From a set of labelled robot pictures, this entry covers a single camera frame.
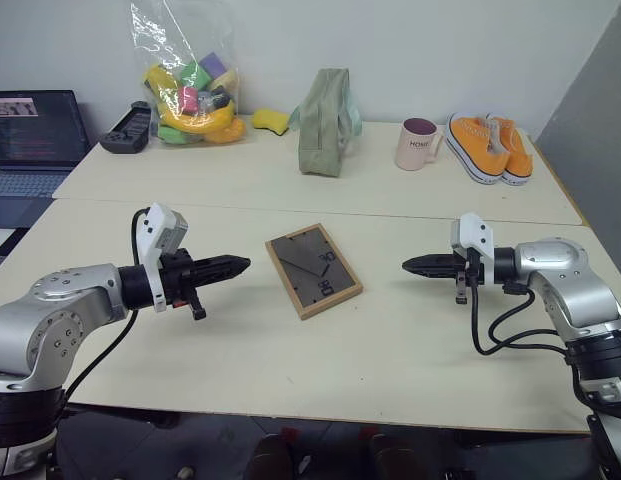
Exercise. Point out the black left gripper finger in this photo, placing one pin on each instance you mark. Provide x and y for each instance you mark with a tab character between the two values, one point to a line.
225	262
217	275

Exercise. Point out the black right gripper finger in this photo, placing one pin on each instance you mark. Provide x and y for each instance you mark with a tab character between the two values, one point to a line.
435	261
437	273

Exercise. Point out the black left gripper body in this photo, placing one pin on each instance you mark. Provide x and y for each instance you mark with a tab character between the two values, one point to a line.
177	275

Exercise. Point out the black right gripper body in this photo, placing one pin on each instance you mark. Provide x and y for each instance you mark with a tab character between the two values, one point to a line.
472	270

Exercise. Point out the wooden picture frame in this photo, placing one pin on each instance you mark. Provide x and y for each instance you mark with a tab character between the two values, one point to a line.
312	270

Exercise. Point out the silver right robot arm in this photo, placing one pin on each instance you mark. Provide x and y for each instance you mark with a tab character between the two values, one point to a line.
565	280

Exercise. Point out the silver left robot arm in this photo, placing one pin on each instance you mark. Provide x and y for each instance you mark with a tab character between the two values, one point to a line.
65	305

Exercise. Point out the laptop computer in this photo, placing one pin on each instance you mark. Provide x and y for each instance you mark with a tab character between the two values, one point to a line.
32	130

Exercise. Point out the pink mug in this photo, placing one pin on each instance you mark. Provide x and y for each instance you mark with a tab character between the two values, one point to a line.
415	150

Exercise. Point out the orange canvas sneaker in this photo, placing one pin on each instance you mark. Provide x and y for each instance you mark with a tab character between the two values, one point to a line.
520	162
477	150

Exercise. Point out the orange foam piece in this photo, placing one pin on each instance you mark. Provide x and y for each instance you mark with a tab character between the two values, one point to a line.
229	132

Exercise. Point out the yellow toy banana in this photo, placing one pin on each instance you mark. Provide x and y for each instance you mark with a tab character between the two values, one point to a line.
190	122

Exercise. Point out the yellow sponge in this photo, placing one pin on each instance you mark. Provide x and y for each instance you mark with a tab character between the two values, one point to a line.
270	121

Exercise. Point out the black handheld controller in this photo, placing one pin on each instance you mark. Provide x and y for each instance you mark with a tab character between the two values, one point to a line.
127	130

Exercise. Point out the green canvas bag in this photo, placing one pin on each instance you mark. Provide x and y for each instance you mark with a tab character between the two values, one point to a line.
320	130

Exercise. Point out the pink foam block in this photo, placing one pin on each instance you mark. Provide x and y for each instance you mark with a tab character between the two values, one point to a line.
188	99

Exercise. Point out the grey partition panel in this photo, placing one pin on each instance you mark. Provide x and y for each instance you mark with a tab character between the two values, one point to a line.
595	130

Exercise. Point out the green foam block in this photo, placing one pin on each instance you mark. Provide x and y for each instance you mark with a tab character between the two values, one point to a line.
194	75

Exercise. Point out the purple foam block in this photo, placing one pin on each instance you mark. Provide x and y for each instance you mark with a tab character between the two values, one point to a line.
214	63

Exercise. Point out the clear plastic bag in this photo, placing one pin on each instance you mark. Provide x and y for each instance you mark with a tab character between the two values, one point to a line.
190	50

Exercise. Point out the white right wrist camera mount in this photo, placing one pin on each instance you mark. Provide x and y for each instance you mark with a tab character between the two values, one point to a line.
477	232

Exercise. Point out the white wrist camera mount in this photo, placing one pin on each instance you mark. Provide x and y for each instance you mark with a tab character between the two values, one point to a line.
160	225
477	232

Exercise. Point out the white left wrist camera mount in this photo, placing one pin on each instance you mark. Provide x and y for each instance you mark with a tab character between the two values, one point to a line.
160	225

